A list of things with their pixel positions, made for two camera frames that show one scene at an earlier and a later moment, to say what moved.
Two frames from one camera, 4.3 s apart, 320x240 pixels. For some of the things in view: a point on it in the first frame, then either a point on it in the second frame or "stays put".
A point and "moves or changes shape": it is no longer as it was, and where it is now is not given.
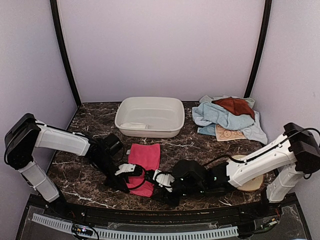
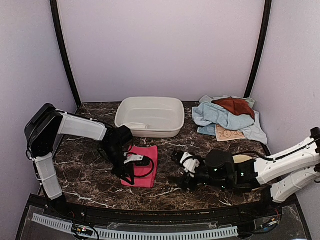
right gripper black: [163, 196] → [181, 182]
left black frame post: [57, 19] stays put
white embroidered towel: [134, 125] stays put
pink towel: [148, 156] moves or changes shape
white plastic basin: [150, 117] stays put
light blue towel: [208, 114] stays put
